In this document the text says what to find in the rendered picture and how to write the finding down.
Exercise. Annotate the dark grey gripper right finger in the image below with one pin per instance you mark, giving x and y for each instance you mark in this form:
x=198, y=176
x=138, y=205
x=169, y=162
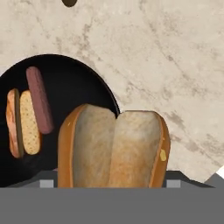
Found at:
x=179, y=178

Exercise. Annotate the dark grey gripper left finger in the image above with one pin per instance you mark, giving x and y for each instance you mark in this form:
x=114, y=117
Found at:
x=43, y=180

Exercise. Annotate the split brown hot dog bun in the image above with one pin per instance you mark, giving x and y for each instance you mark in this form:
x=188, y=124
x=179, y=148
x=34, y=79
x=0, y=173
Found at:
x=116, y=148
x=23, y=124

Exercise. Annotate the reddish brown sausage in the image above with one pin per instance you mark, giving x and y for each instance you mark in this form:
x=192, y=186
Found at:
x=39, y=100

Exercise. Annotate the black round bowl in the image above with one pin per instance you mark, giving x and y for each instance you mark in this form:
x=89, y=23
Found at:
x=70, y=87

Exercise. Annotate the dark olive round object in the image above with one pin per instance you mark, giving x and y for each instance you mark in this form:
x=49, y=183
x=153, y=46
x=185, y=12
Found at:
x=69, y=2

